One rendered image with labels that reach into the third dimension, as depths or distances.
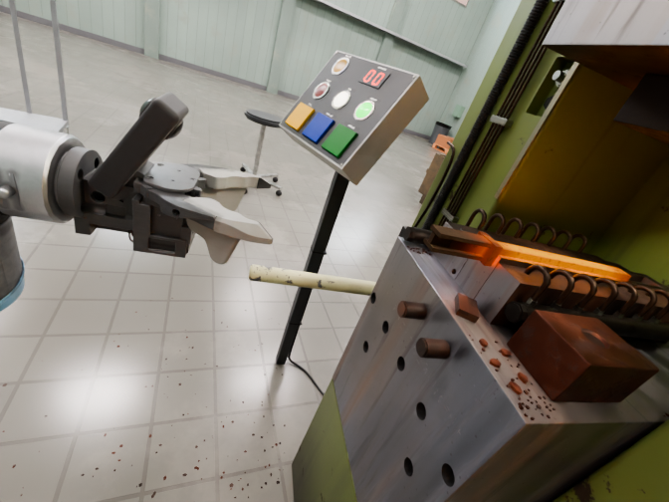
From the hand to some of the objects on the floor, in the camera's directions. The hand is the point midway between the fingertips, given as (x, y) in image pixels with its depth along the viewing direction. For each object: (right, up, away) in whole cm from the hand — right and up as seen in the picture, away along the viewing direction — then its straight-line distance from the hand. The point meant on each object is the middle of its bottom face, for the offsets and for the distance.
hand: (274, 203), depth 37 cm
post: (-17, -55, +103) cm, 118 cm away
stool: (-74, +59, +263) cm, 279 cm away
